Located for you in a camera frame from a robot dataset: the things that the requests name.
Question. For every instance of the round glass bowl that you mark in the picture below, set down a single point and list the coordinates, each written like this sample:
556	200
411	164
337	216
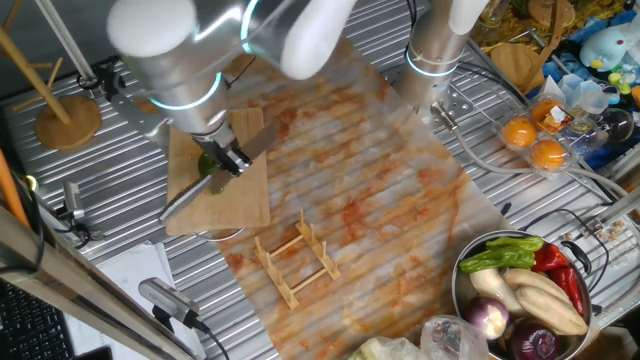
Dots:
616	125

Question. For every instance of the small black clip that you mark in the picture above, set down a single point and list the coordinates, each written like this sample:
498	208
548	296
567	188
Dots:
505	209

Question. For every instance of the long green pepper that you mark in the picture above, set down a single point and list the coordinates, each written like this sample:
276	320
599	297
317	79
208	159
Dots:
497	260

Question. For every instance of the stainless steel pot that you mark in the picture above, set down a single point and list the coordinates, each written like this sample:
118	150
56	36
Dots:
462	290

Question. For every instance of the blue plush toy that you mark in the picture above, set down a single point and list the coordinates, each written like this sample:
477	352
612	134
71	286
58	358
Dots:
602	50

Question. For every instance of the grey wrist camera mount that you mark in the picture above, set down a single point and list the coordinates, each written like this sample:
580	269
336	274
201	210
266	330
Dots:
130	115

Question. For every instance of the pale purple onion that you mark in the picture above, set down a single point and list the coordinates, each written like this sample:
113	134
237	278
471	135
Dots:
486	317

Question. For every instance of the white radish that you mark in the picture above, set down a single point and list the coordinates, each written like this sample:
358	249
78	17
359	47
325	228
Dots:
492	287

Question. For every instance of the steel kitchen knife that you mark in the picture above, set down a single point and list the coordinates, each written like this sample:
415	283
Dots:
187	197

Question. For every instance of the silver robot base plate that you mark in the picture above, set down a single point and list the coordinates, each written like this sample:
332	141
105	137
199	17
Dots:
457	102

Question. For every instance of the white paper sheet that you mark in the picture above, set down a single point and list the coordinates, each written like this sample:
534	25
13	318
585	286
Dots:
125	270

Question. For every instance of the clear plastic fruit container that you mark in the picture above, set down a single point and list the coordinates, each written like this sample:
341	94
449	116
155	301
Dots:
575	132

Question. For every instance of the short green pepper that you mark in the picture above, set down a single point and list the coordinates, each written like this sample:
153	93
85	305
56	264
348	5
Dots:
515	243

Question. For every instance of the wooden dish rack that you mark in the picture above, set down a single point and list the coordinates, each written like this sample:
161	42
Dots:
280	280

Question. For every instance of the clear plastic cup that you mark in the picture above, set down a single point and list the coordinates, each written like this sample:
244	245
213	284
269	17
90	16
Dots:
582	92

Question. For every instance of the green yellow toy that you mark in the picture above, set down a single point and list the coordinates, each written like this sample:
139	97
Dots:
620	82

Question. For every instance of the plastic bag with cabbage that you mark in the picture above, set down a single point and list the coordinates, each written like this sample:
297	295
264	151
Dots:
385	350

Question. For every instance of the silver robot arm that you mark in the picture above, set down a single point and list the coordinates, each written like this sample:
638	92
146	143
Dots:
170	80

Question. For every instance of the orange fruit with label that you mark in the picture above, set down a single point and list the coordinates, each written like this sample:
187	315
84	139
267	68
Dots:
542	110

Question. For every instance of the round wooden disc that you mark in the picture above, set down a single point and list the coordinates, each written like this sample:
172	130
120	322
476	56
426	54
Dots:
547	12

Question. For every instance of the aluminium frame beam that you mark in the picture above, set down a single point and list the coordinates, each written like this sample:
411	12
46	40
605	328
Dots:
75	277

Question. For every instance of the long red pepper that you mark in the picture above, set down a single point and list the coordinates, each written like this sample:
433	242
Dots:
570	287

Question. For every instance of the dark red onion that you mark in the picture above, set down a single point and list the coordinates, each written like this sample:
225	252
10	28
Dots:
532	342

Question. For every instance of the orange tube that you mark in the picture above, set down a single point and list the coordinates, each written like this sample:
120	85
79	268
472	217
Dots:
10	192

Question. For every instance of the small grey mounted camera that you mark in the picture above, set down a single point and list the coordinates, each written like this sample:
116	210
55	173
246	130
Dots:
73	199

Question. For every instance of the wooden stand with round base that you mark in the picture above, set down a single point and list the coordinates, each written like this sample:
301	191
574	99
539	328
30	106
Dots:
515	62

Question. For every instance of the clear plastic bag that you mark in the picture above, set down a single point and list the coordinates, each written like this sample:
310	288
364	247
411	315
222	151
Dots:
450	340

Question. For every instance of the beige sweet potato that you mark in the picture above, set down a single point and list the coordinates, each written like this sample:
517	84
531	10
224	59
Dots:
550	312
535	281

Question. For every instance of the wooden mug tree stand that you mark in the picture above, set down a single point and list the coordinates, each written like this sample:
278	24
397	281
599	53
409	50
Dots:
67	122

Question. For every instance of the bamboo cutting board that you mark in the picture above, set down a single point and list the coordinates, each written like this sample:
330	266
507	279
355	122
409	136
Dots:
240	205

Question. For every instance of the green chili pepper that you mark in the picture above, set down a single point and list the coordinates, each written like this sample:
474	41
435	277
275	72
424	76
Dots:
205	165

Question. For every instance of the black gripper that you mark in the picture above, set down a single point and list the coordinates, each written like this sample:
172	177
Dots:
215	145

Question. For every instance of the black keyboard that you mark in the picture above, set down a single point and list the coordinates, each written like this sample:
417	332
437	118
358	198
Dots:
30	325

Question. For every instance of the wide red pepper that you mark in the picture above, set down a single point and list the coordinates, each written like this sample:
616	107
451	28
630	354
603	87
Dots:
549	257

